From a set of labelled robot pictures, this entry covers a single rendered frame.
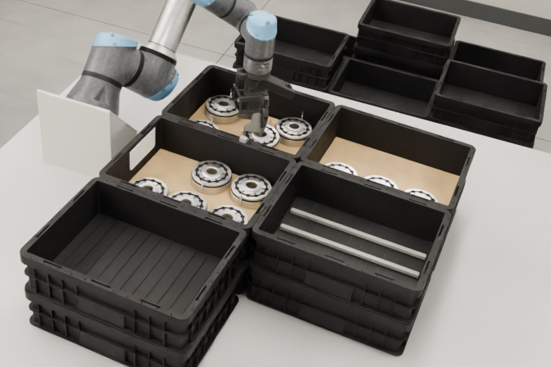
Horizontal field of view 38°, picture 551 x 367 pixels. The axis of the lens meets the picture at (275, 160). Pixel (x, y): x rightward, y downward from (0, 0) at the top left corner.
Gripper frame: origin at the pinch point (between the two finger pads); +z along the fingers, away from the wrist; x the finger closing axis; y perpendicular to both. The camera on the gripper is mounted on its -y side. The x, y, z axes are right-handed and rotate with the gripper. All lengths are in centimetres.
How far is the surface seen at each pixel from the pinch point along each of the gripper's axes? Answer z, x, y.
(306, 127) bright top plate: 0.0, 1.2, -13.9
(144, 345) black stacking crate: 5, 62, 44
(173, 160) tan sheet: 3.4, 4.5, 24.8
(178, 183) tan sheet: 3.3, 14.1, 25.7
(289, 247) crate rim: -6, 52, 10
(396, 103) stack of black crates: 48, -70, -87
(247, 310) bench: 16, 49, 17
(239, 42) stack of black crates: 27, -93, -25
